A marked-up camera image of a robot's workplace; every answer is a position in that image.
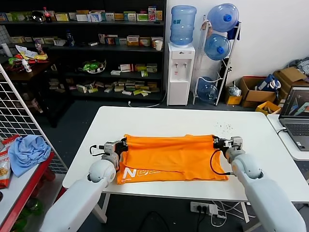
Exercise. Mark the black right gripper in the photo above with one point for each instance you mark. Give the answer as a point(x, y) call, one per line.
point(221, 143)

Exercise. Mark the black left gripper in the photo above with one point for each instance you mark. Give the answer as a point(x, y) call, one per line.
point(121, 147)

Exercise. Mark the orange t-shirt with white print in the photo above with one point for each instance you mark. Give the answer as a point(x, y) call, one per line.
point(173, 157)

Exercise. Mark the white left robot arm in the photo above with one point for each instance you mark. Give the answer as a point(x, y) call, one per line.
point(79, 198)

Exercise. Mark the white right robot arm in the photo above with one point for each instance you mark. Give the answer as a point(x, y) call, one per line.
point(263, 193)

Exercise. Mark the pile of grey clothes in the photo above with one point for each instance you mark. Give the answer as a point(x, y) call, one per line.
point(301, 65)

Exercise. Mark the small yellow box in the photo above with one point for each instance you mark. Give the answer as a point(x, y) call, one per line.
point(233, 99)

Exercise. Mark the large white table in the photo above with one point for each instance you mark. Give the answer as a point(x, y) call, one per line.
point(169, 116)

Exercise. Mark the open cardboard box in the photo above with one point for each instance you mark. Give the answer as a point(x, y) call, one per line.
point(253, 96)

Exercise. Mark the yellow plastic crate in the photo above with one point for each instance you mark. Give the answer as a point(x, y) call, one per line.
point(263, 107)

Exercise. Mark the white power strip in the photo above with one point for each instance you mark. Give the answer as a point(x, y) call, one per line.
point(198, 207)

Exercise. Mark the white plug adapter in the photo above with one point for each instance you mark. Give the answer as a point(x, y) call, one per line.
point(213, 209)

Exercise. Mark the white water dispenser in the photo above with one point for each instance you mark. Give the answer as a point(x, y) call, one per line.
point(178, 82)

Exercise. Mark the small white side table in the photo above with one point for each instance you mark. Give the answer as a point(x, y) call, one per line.
point(286, 145)

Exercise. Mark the black tripod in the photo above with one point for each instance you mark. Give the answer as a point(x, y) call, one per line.
point(228, 70)

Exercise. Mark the red white medicine box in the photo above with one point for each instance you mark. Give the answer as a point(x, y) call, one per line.
point(126, 68)

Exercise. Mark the blue bag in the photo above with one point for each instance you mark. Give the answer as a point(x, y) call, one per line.
point(266, 83)

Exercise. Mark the pale green medicine box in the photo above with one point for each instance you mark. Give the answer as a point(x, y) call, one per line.
point(152, 68)

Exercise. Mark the grey open laptop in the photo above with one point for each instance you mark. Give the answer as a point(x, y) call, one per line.
point(295, 128)

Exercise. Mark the red white cart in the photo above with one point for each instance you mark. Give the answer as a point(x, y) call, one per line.
point(46, 169)

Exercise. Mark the bowl with green packets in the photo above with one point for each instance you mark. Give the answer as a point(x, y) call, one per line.
point(92, 66)

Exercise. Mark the light blue cloth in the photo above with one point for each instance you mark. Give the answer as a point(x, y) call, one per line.
point(28, 154)

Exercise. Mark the closed cardboard box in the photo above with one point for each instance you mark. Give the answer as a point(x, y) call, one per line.
point(291, 75)

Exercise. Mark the orange white medicine box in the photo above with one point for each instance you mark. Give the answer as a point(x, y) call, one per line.
point(133, 41)

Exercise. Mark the white paper cup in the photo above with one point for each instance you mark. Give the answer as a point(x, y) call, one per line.
point(158, 46)

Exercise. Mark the green bottles under cart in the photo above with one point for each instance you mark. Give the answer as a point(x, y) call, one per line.
point(34, 206)

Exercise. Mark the red flat snack bag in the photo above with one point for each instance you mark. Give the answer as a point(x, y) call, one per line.
point(10, 142)

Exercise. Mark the dark wooden table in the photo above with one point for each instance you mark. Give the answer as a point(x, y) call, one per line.
point(35, 70)

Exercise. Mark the dark blue bottle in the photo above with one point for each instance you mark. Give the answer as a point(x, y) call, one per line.
point(70, 39)

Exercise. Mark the white metal jug rack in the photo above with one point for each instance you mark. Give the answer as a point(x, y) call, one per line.
point(205, 24)

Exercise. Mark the blue upright water jug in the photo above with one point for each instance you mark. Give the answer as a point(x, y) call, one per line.
point(183, 26)

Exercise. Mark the black shelf unit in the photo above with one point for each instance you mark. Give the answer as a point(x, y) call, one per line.
point(108, 24)

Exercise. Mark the red white snack bag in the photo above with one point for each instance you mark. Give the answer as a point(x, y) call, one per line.
point(4, 169)

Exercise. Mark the small white bottle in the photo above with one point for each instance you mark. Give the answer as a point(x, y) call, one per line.
point(26, 66)

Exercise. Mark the green white medicine box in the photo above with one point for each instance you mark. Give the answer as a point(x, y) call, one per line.
point(142, 17)

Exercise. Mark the purple drink bottle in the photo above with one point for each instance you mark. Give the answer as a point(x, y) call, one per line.
point(40, 48)

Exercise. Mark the blue white medicine box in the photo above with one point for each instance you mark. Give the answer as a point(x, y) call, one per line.
point(94, 17)

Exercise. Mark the yellow paper packets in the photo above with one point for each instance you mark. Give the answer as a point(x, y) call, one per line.
point(28, 53)

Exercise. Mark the pink blue carton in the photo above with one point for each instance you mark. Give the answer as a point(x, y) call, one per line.
point(152, 14)

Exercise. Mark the yellow medicine box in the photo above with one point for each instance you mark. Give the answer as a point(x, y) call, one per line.
point(62, 17)

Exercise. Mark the cola bottle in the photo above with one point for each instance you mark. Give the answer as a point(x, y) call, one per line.
point(47, 15)

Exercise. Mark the white cylinder flask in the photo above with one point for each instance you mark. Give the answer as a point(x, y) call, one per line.
point(6, 49)

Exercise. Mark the shiny black helmet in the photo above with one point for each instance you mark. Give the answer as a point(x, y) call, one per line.
point(38, 17)

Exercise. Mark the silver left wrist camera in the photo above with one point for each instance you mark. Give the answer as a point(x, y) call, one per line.
point(109, 148)

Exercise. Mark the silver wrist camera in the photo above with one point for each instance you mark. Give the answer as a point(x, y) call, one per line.
point(233, 143)
point(109, 148)

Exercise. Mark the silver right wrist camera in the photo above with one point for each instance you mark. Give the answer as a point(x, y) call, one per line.
point(233, 143)

